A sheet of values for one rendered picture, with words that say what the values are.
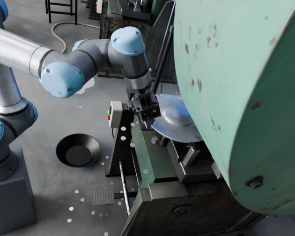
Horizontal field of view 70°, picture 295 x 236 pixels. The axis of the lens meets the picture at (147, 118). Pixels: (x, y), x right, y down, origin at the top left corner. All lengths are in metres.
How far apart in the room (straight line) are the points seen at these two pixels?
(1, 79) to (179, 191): 0.73
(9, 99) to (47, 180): 0.75
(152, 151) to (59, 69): 0.55
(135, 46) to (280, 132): 0.38
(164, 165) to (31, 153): 1.07
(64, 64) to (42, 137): 1.32
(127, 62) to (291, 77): 0.41
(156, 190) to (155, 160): 0.13
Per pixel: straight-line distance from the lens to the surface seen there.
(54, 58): 0.50
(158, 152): 0.89
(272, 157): 0.28
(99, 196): 1.28
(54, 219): 1.42
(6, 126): 0.94
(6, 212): 1.24
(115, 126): 1.12
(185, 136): 0.80
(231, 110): 0.20
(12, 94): 0.92
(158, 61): 2.47
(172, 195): 0.80
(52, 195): 1.48
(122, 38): 0.52
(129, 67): 0.55
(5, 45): 0.56
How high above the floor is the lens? 1.30
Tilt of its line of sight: 40 degrees down
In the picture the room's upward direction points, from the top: 18 degrees clockwise
